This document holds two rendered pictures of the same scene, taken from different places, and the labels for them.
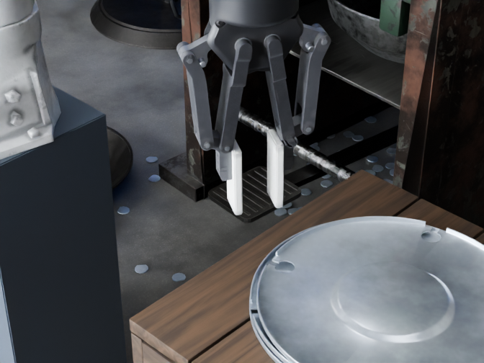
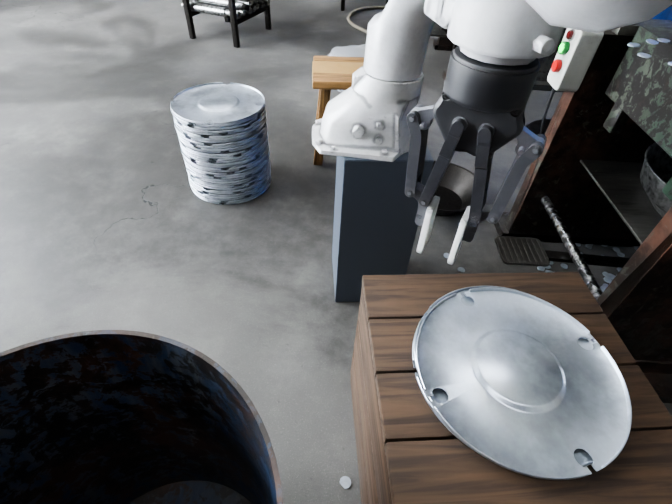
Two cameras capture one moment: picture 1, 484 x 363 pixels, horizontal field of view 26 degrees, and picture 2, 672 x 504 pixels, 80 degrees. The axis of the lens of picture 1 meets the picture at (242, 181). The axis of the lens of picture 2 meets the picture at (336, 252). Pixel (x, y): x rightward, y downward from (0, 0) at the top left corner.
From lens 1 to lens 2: 52 cm
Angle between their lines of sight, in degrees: 32
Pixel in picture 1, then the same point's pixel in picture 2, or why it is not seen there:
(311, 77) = (511, 178)
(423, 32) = not seen: outside the picture
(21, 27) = (401, 86)
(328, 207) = (532, 282)
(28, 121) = (385, 144)
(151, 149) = not seen: hidden behind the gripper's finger
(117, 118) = (494, 181)
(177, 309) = (390, 286)
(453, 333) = (541, 420)
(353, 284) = (498, 340)
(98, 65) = (505, 153)
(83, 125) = not seen: hidden behind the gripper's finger
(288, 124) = (477, 208)
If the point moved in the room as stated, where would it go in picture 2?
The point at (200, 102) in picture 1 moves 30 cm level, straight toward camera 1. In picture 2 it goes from (412, 158) to (162, 337)
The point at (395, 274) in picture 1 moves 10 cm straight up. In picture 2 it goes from (533, 352) to (564, 310)
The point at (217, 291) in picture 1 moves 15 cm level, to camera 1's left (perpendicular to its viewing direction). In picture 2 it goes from (421, 290) to (355, 246)
